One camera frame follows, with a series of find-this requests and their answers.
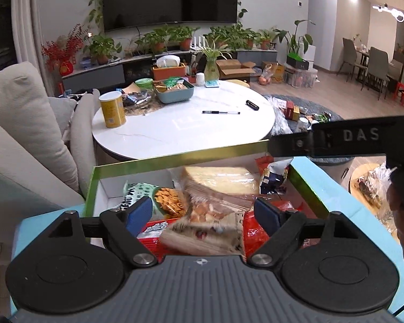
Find round wooden tray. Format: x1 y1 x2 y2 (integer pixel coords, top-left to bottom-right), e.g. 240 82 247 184
348 163 402 240

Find red plastic snack packet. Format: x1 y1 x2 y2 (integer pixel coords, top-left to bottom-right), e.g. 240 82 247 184
242 200 312 261

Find plastic bag of oranges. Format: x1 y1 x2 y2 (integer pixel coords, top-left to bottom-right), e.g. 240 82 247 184
258 63 277 85

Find clear printed snack packet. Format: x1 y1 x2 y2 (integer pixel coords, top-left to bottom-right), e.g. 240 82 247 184
159 202 247 257

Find yellow carton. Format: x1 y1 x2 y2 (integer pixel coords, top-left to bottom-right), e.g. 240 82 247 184
262 61 286 84

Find green white cracker packet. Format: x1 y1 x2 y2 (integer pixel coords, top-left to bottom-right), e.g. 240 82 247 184
120 181 190 223

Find white curtain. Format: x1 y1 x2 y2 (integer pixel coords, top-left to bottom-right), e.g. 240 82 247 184
9 0 55 95

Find orange tissue box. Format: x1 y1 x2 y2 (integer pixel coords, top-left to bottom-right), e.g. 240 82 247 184
152 55 187 82

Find sliced bread packet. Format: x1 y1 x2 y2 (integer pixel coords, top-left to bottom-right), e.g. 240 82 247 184
179 166 262 210

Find yellow canister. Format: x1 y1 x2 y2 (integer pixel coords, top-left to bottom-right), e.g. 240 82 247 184
98 90 127 129

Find white router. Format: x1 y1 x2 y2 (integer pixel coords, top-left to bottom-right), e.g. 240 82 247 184
190 35 207 51

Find glass vase with plant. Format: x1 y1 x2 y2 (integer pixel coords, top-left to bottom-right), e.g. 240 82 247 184
198 36 237 82

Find red berry bouquet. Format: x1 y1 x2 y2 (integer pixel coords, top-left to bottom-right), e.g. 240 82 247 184
41 23 89 75

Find light blue tablecloth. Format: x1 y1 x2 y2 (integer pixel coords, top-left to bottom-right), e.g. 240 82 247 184
9 160 404 318

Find foil wrapped food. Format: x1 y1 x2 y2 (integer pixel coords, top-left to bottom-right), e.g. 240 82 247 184
357 169 396 209

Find clear plastic bag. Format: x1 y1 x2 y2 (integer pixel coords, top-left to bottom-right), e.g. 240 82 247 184
267 96 294 137

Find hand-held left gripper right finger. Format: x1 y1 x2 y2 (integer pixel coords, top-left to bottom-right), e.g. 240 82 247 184
248 197 358 267

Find dark blue snack packet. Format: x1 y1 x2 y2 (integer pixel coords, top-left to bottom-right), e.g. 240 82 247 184
259 159 292 196

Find potted green plant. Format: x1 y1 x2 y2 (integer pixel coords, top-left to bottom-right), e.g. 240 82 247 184
204 24 260 51
135 24 201 55
83 33 122 66
257 29 277 51

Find red stool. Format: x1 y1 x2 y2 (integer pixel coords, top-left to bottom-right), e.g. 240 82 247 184
392 81 404 103

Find black green box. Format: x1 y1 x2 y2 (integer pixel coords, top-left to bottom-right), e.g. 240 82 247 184
286 53 312 70

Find red small box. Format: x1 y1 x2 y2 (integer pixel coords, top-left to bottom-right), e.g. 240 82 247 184
282 101 302 122

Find dark round marble table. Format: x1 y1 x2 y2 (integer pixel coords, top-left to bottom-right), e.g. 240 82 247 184
265 93 358 173

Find wall television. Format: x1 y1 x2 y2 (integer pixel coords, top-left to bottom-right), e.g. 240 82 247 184
102 0 243 32

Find tall leafy plant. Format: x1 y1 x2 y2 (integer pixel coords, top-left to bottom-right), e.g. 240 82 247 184
275 19 316 58

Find green gift box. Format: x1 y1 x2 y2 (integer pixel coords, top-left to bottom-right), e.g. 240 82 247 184
83 139 331 267

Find clear storage bin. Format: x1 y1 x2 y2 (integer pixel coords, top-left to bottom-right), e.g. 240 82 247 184
284 65 319 88

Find beige sofa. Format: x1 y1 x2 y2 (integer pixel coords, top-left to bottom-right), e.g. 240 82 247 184
0 61 102 243

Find ceiling ring lamp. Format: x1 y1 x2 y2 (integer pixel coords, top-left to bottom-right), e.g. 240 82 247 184
372 3 404 23

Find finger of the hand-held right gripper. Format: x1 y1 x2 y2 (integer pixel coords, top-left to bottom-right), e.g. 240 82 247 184
267 131 312 159

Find open cardboard box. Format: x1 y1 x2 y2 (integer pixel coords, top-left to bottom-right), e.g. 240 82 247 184
216 58 257 81

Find teal snack tray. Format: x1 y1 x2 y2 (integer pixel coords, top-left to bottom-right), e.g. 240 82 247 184
154 79 195 104

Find dark snack wrappers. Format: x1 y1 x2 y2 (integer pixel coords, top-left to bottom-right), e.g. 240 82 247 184
120 89 154 109

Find dining table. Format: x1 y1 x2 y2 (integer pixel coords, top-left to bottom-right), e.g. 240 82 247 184
355 46 404 85

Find grey dining chair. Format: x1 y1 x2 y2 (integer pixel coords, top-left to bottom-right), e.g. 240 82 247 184
361 46 391 100
336 37 368 82

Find grey television cabinet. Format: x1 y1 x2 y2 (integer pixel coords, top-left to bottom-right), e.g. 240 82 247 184
60 48 278 92

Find white round marble table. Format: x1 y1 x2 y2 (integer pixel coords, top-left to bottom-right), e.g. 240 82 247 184
92 80 277 161

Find red white-print snack packet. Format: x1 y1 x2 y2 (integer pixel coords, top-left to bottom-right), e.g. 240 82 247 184
137 218 180 263

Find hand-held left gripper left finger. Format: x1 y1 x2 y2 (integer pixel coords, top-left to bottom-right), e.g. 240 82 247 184
50 195 159 267

